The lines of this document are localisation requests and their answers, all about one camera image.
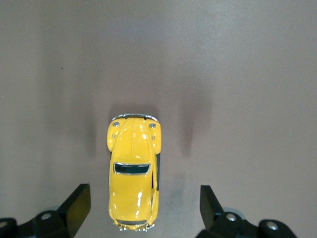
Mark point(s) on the yellow beetle toy car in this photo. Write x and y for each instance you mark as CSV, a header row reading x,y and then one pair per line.
x,y
131,193

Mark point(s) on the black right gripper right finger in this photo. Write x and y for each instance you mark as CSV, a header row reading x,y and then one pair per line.
x,y
210,210

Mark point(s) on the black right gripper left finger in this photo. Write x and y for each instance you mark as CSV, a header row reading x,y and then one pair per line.
x,y
74,210

